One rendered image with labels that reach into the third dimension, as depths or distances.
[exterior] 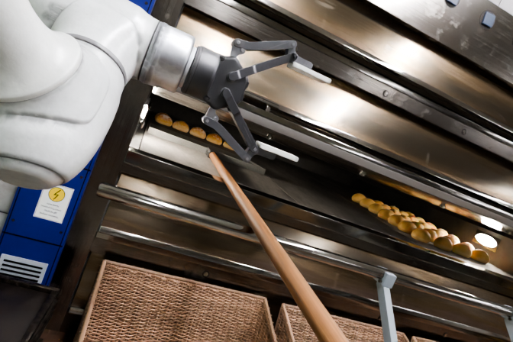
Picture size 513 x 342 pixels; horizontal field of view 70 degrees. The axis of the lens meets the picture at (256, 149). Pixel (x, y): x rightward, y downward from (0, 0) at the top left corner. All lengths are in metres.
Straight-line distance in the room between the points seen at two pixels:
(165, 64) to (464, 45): 1.20
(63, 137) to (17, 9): 0.12
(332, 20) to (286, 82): 0.24
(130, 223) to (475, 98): 1.27
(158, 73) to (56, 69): 0.16
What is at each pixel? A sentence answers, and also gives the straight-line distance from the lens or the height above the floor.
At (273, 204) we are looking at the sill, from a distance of 1.23.
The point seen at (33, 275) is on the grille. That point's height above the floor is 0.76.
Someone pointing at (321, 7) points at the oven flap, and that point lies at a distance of 1.24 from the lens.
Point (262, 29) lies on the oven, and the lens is 1.16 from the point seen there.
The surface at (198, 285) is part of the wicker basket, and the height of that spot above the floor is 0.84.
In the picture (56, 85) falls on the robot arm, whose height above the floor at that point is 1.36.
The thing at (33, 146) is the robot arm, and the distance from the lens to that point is 0.39.
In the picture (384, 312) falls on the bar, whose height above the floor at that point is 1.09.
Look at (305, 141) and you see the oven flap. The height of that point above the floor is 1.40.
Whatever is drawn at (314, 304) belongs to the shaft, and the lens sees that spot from 0.53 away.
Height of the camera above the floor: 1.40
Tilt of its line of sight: 4 degrees down
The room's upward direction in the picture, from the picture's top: 22 degrees clockwise
